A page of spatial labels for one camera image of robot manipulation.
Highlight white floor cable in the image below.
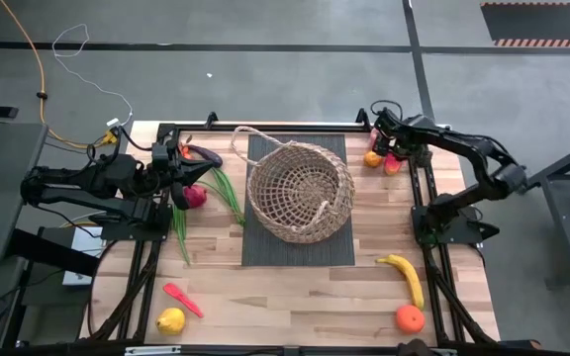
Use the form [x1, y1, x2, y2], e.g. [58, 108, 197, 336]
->
[50, 23, 135, 128]

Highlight woven rope basket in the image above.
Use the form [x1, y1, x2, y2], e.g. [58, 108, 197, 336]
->
[229, 126, 356, 245]

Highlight dark red round fruit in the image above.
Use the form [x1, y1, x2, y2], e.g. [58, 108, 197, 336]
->
[183, 184, 209, 210]

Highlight red chili pepper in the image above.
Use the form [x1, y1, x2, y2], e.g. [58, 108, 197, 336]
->
[162, 282, 205, 319]

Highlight black metal stand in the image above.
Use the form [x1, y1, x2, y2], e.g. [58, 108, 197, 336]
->
[526, 133, 570, 288]

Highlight red and yellow mango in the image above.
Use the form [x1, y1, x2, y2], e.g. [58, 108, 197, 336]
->
[382, 152, 404, 177]

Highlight dark grey placemat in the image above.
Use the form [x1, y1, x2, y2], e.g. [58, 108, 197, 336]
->
[240, 133, 356, 268]

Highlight orange floor cable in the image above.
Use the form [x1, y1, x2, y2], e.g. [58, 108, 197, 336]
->
[0, 0, 118, 149]

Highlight small yellow-orange tangerine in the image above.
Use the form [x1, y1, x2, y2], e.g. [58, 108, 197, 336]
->
[362, 150, 384, 169]

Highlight yellow lemon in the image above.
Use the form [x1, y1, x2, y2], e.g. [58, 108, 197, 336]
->
[154, 307, 187, 337]

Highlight large orange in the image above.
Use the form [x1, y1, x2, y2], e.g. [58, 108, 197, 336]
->
[395, 304, 427, 335]

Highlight green onion stalks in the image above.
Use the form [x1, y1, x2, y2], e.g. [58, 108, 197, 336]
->
[171, 166, 246, 266]

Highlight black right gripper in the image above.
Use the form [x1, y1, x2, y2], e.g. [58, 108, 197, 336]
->
[373, 108, 416, 162]

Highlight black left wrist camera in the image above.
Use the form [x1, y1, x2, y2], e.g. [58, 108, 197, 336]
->
[150, 142, 170, 172]

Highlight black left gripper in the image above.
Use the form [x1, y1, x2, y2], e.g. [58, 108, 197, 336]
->
[151, 137, 216, 210]

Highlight yellow banana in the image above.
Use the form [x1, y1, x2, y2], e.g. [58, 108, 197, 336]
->
[375, 253, 426, 312]

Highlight purple eggplant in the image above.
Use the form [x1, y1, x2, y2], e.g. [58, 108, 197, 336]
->
[185, 142, 225, 169]

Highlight white box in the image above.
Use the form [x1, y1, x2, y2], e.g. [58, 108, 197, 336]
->
[61, 224, 108, 287]

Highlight black mat with hazard stripes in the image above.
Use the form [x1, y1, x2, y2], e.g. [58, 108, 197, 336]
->
[480, 1, 570, 49]

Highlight black aluminium mast beam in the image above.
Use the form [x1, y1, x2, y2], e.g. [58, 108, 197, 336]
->
[7, 227, 102, 278]

